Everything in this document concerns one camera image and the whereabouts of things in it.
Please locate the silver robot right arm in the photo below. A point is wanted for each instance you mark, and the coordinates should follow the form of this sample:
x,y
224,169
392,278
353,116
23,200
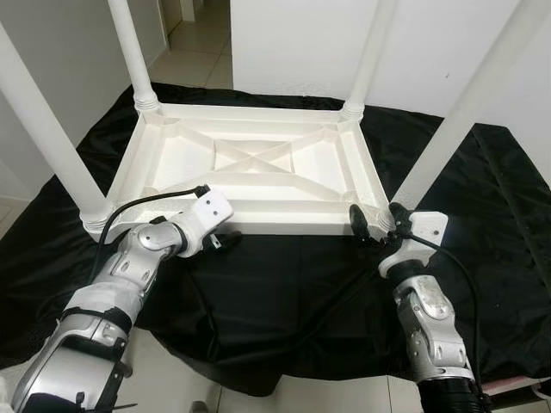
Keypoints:
x,y
430,327

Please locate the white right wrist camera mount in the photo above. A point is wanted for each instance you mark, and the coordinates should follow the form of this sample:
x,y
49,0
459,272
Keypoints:
x,y
426,225

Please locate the white plastic table leg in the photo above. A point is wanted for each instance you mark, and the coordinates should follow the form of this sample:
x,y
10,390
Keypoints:
x,y
372,60
129,52
52,129
465,103

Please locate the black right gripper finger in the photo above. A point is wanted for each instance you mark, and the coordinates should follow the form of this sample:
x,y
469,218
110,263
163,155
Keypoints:
x,y
401,217
359,222

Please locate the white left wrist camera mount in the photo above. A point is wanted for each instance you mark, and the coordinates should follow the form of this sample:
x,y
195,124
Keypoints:
x,y
211,208

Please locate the black table cloth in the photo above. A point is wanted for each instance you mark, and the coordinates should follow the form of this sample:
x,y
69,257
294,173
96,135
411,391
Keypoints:
x,y
284,292

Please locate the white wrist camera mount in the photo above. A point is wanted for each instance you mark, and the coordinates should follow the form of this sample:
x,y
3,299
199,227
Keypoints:
x,y
426,225
211,208

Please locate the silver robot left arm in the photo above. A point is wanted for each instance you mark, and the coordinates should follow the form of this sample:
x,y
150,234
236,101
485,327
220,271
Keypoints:
x,y
120,275

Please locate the white plastic children table top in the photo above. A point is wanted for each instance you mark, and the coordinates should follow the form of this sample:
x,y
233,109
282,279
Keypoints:
x,y
172,163

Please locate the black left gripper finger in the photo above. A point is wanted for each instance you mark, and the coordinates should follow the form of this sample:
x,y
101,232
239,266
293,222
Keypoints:
x,y
232,238

